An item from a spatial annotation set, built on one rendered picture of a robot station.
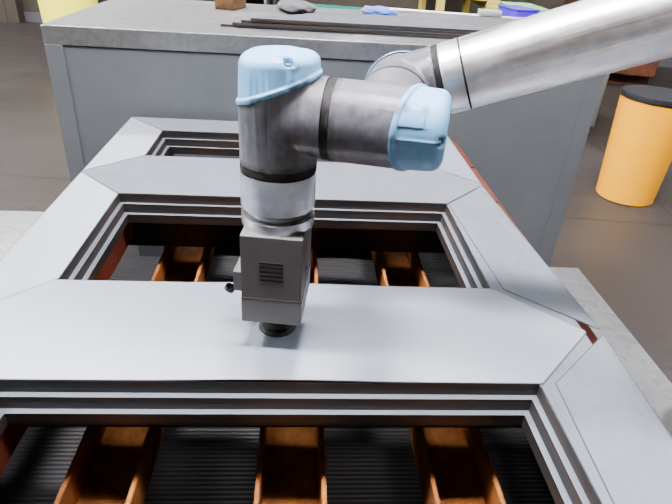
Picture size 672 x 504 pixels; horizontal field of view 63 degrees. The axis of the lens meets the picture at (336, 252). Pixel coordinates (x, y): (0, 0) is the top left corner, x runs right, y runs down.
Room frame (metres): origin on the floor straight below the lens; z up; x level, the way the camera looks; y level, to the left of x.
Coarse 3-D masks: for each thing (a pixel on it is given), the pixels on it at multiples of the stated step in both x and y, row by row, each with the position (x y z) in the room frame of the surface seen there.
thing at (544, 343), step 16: (512, 304) 0.59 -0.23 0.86; (512, 320) 0.55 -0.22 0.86; (528, 320) 0.55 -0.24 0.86; (544, 320) 0.56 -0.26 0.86; (528, 336) 0.52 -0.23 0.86; (544, 336) 0.52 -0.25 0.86; (560, 336) 0.53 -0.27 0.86; (528, 352) 0.49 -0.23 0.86; (544, 352) 0.50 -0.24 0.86; (560, 352) 0.50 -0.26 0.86; (544, 368) 0.47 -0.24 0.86
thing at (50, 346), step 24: (72, 288) 0.56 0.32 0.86; (96, 288) 0.56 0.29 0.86; (48, 312) 0.51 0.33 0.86; (72, 312) 0.51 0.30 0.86; (96, 312) 0.51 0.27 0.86; (24, 336) 0.46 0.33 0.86; (48, 336) 0.47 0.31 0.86; (72, 336) 0.47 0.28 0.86; (0, 360) 0.42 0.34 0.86; (24, 360) 0.43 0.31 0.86; (48, 360) 0.43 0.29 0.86; (72, 360) 0.43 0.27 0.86
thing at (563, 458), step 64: (448, 256) 0.78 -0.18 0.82; (0, 384) 0.40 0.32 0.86; (64, 384) 0.40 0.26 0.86; (128, 384) 0.41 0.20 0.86; (192, 384) 0.41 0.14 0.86; (256, 384) 0.42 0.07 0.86; (320, 384) 0.42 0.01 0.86; (384, 384) 0.43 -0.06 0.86; (448, 384) 0.43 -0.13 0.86; (512, 384) 0.44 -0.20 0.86; (576, 448) 0.36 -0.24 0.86
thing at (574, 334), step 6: (558, 318) 0.56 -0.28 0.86; (558, 324) 0.55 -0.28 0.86; (564, 324) 0.55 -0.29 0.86; (570, 324) 0.55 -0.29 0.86; (564, 330) 0.54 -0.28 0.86; (570, 330) 0.54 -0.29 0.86; (576, 330) 0.54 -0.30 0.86; (582, 330) 0.54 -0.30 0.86; (570, 336) 0.53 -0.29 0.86; (576, 336) 0.53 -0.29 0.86; (582, 336) 0.53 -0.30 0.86; (570, 342) 0.52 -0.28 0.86; (576, 342) 0.52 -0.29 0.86
